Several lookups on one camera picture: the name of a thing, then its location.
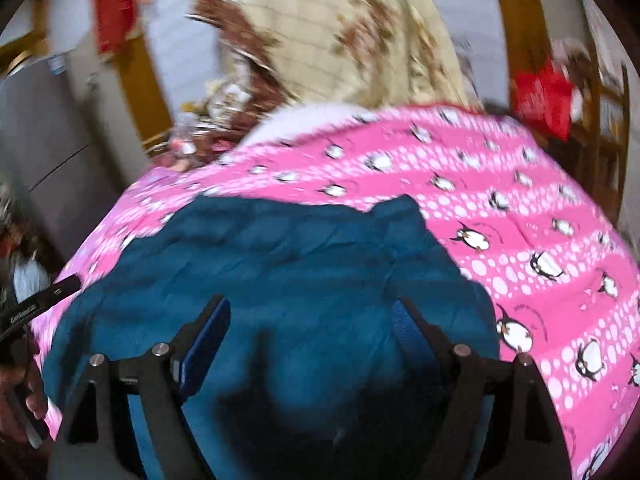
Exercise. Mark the grey wardrobe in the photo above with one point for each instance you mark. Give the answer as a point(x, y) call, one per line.
point(68, 145)

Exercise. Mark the red lidded jar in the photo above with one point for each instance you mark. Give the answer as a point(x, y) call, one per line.
point(181, 147)

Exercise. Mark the white pillow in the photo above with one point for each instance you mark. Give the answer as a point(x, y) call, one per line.
point(288, 122)

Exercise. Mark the white plastic bag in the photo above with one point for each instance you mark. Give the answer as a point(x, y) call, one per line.
point(29, 277)

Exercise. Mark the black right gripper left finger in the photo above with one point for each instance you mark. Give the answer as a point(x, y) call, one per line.
point(96, 439)

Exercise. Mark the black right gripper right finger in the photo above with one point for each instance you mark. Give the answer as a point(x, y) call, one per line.
point(498, 420)

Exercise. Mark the wooden shelf rack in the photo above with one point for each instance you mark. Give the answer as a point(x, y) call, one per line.
point(596, 151)

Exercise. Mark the pink penguin print bedsheet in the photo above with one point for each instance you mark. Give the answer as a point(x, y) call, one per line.
point(564, 287)

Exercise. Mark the red plastic bag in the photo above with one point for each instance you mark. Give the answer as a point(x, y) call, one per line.
point(543, 100)

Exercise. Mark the dark teal padded jacket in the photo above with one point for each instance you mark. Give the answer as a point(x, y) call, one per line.
point(310, 382)

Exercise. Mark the cream floral checked quilt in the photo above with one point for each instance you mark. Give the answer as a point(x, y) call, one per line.
point(370, 53)

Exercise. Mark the left hand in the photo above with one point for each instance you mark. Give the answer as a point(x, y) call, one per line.
point(23, 402)

